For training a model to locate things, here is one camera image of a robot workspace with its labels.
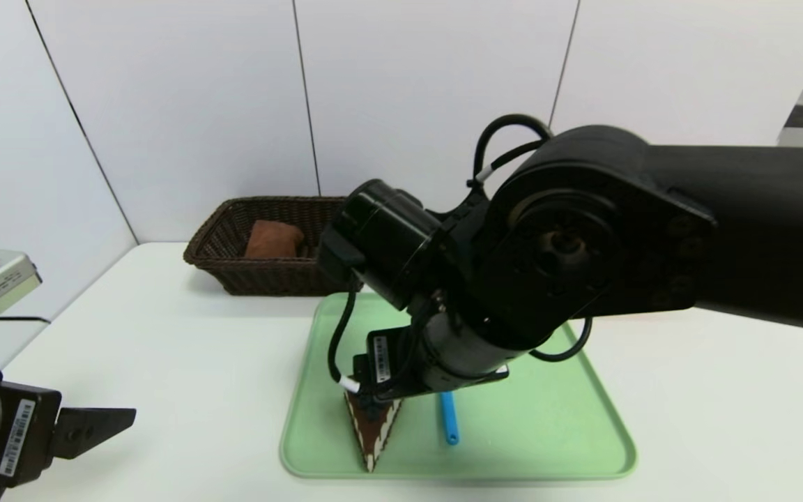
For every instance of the chocolate blueberry cake slice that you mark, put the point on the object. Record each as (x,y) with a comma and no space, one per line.
(372,439)

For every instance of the brown cloth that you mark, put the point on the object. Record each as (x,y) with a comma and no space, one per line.
(272,240)

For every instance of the thin black zip tie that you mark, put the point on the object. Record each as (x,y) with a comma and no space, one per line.
(25,319)

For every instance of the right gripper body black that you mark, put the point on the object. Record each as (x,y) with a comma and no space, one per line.
(385,362)

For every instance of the dark brown wicker basket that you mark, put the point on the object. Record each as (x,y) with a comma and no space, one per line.
(262,279)

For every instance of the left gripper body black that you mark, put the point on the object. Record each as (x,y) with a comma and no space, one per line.
(19,434)

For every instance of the light green plastic tray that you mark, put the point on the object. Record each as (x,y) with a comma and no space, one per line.
(548,432)

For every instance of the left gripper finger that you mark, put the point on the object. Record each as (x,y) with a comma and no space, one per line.
(88,429)

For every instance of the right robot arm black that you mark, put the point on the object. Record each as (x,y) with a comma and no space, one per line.
(722,223)

